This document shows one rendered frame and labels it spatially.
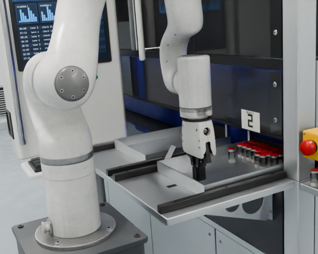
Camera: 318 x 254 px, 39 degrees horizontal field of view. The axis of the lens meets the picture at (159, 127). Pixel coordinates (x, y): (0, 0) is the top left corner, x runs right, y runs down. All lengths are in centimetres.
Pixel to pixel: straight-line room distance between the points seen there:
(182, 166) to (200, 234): 45
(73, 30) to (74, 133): 22
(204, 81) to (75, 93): 36
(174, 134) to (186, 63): 71
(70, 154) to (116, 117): 108
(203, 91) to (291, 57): 25
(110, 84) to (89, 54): 108
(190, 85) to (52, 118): 34
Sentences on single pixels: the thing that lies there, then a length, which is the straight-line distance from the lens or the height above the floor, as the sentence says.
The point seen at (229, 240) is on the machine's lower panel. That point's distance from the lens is 165.
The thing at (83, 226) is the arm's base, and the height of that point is 90.
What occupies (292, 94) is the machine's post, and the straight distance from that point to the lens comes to 124.
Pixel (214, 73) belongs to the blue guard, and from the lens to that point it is 151.
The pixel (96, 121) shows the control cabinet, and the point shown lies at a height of 91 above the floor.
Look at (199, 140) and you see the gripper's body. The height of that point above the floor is 103.
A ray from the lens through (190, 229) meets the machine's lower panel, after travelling 188.
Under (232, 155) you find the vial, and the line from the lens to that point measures 143.
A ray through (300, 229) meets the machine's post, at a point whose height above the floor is 74.
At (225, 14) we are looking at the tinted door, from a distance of 145.
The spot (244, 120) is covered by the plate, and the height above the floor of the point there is 102.
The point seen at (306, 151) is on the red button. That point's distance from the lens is 119.
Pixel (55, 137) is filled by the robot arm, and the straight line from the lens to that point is 100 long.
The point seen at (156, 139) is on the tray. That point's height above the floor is 88.
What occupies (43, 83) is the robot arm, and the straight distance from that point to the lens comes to 93.
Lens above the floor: 134
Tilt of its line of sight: 13 degrees down
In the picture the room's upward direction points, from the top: 4 degrees counter-clockwise
